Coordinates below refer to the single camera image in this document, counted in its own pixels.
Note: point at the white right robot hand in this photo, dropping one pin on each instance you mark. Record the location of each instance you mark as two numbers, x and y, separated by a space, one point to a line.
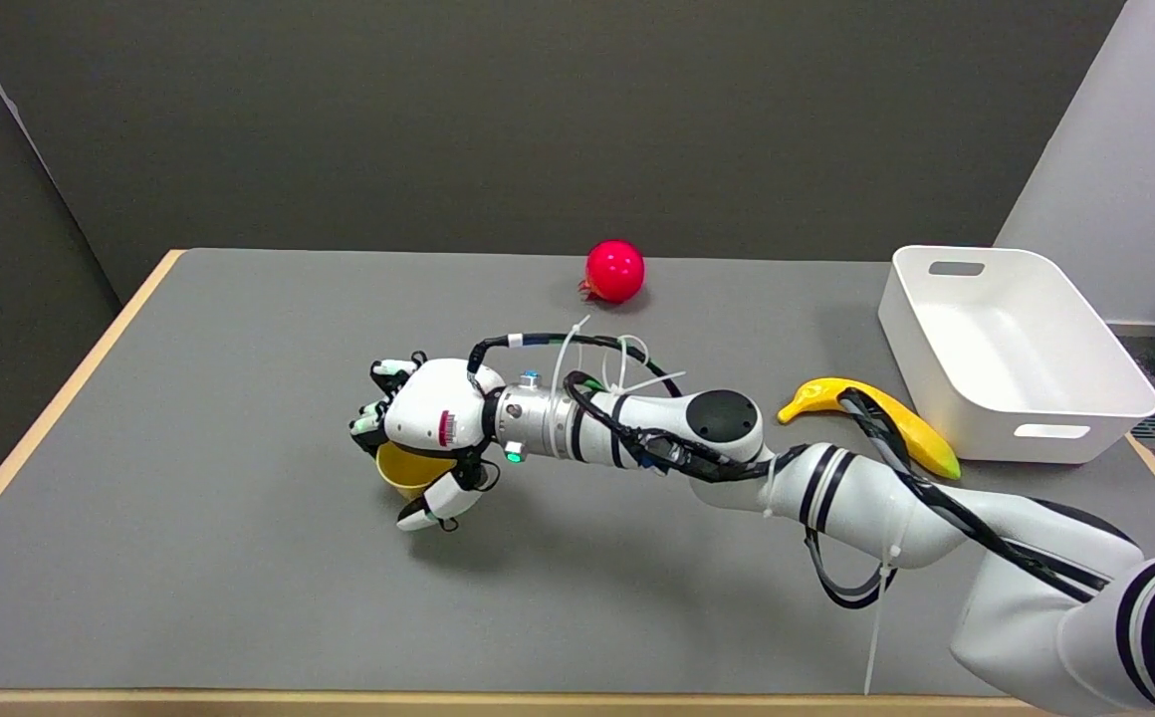
428 418

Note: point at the yellow plastic cup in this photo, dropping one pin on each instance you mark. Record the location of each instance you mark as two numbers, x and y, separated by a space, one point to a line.
410 472

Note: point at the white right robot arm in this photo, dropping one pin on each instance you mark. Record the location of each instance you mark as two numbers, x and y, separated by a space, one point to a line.
836 488

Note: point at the red pomegranate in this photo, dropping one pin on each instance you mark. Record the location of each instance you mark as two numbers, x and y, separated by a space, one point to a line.
615 270

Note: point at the yellow banana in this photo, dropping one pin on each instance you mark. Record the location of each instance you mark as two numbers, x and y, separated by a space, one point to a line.
901 423

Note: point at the white plastic bin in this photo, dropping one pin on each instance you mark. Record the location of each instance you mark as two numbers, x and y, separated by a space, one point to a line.
1021 349

